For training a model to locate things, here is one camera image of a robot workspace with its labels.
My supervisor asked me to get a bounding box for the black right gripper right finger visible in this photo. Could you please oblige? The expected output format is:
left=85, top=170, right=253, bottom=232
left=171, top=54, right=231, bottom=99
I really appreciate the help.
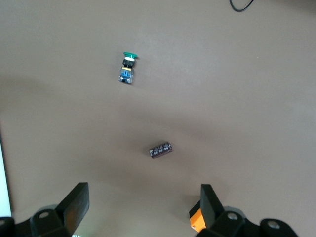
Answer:
left=199, top=183, right=226, bottom=230

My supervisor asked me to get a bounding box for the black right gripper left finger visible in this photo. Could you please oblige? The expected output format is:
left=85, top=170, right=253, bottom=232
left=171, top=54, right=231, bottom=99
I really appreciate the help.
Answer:
left=55, top=182, right=90, bottom=234

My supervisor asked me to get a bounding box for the white drawer cabinet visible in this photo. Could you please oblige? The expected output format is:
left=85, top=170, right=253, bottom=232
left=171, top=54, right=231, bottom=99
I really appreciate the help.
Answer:
left=0, top=128, right=12, bottom=219

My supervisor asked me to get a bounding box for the green mushroom push button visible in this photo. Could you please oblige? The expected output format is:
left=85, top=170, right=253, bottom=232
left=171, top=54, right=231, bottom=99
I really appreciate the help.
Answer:
left=118, top=50, right=139, bottom=85

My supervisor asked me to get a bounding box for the orange box with black base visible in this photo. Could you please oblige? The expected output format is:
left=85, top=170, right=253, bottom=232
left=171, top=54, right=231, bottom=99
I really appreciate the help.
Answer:
left=189, top=201, right=211, bottom=233

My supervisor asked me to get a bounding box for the small black connector block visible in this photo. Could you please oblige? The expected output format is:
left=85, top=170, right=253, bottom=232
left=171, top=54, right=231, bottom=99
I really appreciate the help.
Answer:
left=149, top=141, right=173, bottom=160

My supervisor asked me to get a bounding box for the looped thin black cable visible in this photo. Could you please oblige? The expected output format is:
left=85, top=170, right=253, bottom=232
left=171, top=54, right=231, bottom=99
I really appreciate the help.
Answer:
left=228, top=0, right=256, bottom=12

